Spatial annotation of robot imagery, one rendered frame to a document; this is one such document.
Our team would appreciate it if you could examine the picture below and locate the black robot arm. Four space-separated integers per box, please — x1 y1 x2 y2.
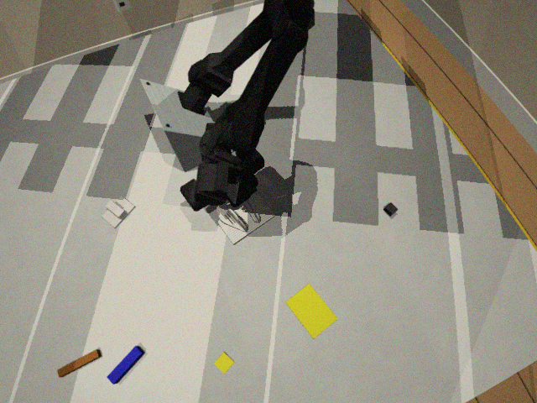
177 0 315 207

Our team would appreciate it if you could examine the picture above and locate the yellow rectangular plate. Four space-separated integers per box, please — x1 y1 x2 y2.
286 284 337 338

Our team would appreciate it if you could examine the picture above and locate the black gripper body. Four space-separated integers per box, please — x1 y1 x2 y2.
180 149 264 212

